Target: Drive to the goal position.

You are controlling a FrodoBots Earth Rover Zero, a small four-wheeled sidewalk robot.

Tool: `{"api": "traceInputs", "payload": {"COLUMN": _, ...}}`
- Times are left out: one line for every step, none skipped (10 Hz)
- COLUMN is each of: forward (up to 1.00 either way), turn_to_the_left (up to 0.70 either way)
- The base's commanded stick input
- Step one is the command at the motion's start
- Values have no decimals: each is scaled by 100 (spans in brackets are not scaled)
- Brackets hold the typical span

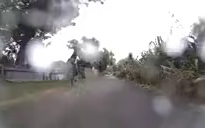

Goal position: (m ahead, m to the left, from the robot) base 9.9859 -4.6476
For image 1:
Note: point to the overgrown bushes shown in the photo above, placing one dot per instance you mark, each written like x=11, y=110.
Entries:
x=156, y=68

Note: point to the group of distant trees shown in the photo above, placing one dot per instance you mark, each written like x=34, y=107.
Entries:
x=96, y=55

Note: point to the dark grey asphalt path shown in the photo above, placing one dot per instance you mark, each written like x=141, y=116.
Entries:
x=103, y=106

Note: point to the grass strip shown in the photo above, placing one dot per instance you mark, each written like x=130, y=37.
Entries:
x=26, y=88

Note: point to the large dark-trunked tree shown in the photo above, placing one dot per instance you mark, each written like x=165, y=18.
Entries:
x=23, y=33

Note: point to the low grey fence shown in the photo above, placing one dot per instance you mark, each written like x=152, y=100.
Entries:
x=20, y=74

